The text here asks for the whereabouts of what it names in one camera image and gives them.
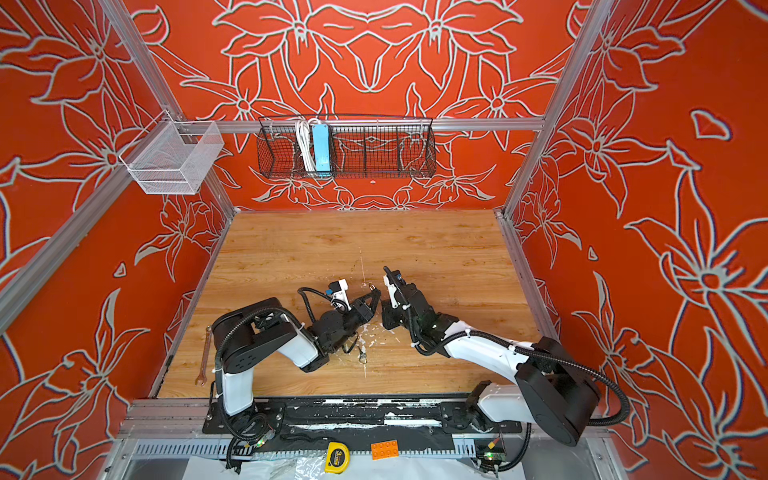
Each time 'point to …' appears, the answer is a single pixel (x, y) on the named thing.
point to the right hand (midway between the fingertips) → (377, 302)
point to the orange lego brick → (384, 450)
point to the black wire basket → (346, 147)
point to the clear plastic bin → (172, 157)
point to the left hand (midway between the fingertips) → (383, 295)
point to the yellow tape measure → (337, 457)
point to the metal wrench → (202, 377)
